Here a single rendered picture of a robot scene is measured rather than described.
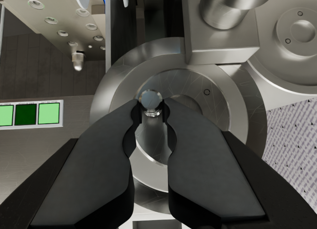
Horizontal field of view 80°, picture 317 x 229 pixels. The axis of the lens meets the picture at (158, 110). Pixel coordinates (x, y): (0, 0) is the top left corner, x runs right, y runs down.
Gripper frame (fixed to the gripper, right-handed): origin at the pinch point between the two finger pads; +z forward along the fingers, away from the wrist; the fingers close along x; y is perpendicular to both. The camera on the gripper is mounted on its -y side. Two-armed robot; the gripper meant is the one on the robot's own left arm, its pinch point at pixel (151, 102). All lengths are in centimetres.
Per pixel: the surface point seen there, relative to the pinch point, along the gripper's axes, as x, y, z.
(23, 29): -144, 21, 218
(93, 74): -67, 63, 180
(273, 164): 19.5, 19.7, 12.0
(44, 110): -29.3, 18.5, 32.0
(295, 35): 13.3, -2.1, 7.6
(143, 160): -1.0, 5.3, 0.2
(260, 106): 8.9, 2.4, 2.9
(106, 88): -3.9, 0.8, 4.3
